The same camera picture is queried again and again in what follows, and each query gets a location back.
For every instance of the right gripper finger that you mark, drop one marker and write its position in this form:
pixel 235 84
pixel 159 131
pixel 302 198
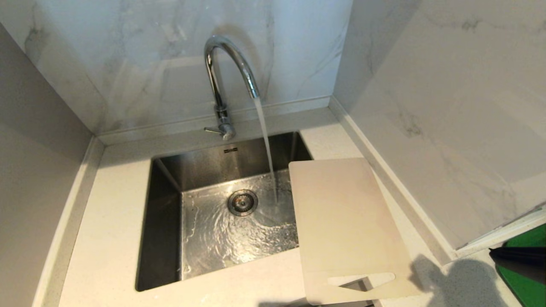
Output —
pixel 527 261

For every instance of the white plastic cutting board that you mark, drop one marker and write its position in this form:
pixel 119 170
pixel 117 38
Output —
pixel 341 221

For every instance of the chrome gooseneck faucet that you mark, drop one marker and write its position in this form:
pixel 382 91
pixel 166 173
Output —
pixel 212 72

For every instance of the running water stream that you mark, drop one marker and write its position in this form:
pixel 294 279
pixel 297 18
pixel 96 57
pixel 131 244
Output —
pixel 267 140

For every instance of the round metal sink drain strainer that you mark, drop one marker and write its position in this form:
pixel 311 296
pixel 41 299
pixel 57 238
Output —
pixel 242 202

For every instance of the stainless steel sink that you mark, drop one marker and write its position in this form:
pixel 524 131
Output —
pixel 204 238

